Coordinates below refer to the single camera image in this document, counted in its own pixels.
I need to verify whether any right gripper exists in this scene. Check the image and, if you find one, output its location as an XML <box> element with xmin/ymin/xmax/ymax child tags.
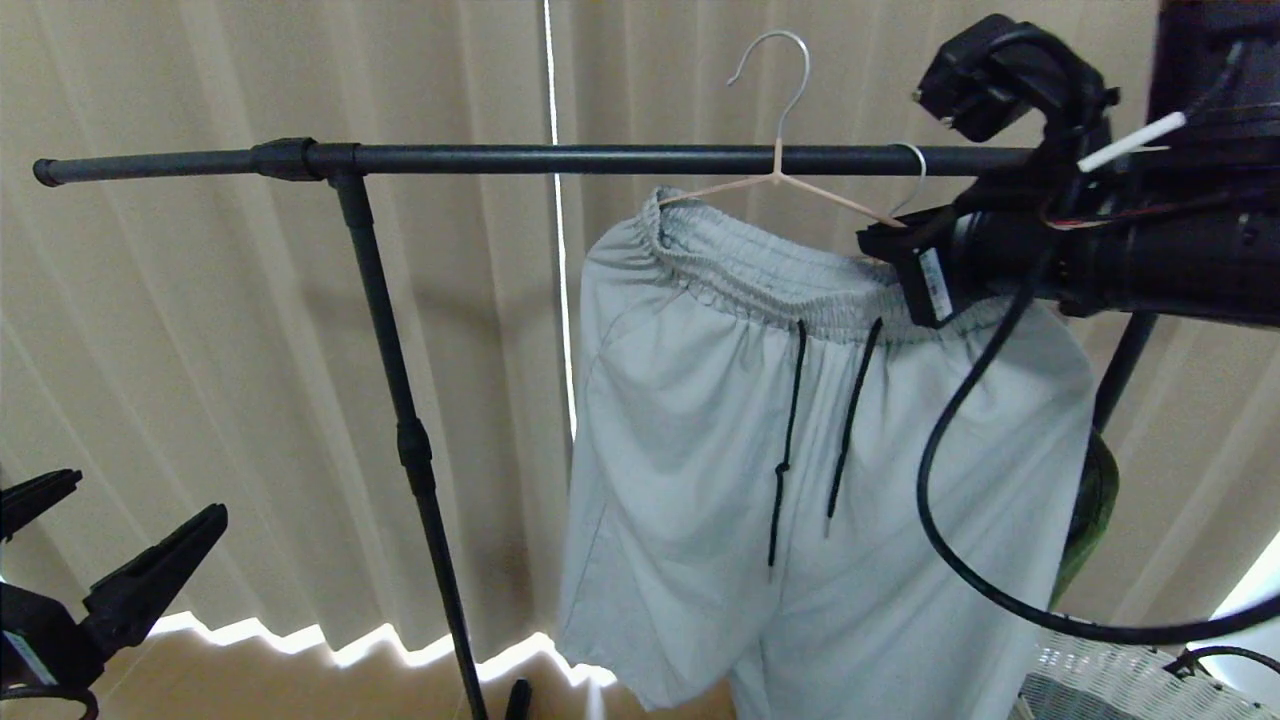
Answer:
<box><xmin>858</xmin><ymin>185</ymin><xmax>1280</xmax><ymax>329</ymax></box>

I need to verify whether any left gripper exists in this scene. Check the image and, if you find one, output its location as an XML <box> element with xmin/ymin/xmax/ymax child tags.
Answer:
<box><xmin>0</xmin><ymin>468</ymin><xmax>229</xmax><ymax>693</ymax></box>

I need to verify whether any pink clothes hanger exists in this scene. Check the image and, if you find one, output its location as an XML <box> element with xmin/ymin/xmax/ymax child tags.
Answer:
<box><xmin>655</xmin><ymin>30</ymin><xmax>908</xmax><ymax>231</ymax></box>
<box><xmin>888</xmin><ymin>143</ymin><xmax>929</xmax><ymax>218</ymax></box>

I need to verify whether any green sleeveless shirt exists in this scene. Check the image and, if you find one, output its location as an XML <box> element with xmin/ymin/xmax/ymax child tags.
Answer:
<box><xmin>1048</xmin><ymin>428</ymin><xmax>1120</xmax><ymax>608</ymax></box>

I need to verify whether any pale grey garment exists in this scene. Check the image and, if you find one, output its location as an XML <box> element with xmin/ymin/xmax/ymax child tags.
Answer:
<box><xmin>555</xmin><ymin>187</ymin><xmax>1098</xmax><ymax>720</ymax></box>

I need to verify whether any white laundry basket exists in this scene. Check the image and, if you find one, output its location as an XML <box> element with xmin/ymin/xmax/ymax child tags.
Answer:
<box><xmin>1010</xmin><ymin>628</ymin><xmax>1280</xmax><ymax>720</ymax></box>

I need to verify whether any black clothes rack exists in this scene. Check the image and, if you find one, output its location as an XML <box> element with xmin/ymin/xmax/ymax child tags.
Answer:
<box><xmin>32</xmin><ymin>137</ymin><xmax>1161</xmax><ymax>720</ymax></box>

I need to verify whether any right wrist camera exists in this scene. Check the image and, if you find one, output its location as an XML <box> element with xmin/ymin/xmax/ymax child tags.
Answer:
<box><xmin>912</xmin><ymin>14</ymin><xmax>1119</xmax><ymax>191</ymax></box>

